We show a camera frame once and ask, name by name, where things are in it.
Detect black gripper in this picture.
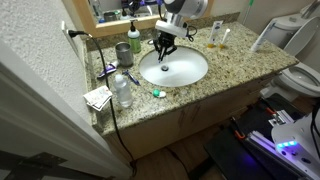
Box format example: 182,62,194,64
153,31,178,64

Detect white oval sink basin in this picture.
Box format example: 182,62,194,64
138,45,210,88

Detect green soap pump bottle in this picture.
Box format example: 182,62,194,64
127,19,142,54

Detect steel tumbler cup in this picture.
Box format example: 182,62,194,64
115,41,135,68

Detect blue razor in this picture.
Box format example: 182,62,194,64
121,69,142,87

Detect green white lens case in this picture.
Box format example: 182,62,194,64
152,88,167,99

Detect clear plastic bottle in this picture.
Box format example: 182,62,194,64
113,73,134,109

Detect purple toothpaste tube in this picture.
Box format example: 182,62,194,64
96,60,120,80

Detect small white tube yellow cap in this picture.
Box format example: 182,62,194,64
218,28,232,49

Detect beige vanity cabinet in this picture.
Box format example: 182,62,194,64
99,71,278,162

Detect white paper packet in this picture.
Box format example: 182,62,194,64
82,85,114,112

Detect wood framed mirror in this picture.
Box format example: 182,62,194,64
71,0,214,38

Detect tall white cream tube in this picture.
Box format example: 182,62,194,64
250,22,277,53

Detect black orange clamp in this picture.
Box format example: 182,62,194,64
264,106,280,118
229,116,248,141

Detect black robot cart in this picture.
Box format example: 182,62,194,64
203,93,320,180

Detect white toilet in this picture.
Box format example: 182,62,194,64
259,0,320,102

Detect white door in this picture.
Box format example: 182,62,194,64
0,39,133,180

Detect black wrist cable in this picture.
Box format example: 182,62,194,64
185,24,198,43

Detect black power cable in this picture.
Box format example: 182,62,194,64
68,29,139,178

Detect green white mop handle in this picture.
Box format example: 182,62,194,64
241,0,256,25

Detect white wall outlet plate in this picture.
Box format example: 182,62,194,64
60,20,80,52

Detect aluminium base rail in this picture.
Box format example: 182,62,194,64
246,109,313,180

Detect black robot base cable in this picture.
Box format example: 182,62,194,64
311,104,320,164

